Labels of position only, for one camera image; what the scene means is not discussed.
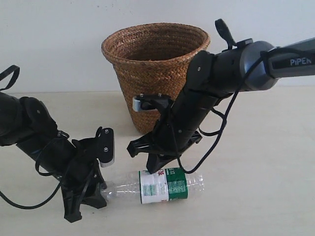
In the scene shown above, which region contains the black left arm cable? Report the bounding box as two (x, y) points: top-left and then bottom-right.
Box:
(0, 65), (104, 211)

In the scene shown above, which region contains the brown woven wicker basket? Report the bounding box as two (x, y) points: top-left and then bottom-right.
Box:
(101, 23), (211, 134)

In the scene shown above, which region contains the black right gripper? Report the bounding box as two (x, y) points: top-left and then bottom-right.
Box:
(127, 108), (202, 174)

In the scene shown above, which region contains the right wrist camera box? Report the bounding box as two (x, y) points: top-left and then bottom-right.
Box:
(132, 93), (173, 112)

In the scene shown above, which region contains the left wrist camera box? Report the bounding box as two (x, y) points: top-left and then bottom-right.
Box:
(95, 127), (115, 168)

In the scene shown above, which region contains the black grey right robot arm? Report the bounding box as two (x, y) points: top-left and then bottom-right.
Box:
(127, 38), (315, 174)

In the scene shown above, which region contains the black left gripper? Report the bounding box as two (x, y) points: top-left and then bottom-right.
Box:
(58, 137), (107, 220)

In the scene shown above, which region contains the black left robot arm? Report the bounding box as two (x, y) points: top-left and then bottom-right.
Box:
(0, 93), (107, 223)

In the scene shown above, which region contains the clear plastic bottle green label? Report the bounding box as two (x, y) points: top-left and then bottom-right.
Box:
(100, 167), (204, 205)

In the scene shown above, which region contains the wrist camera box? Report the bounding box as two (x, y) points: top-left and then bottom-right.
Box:
(132, 93), (173, 112)
(95, 127), (115, 168)

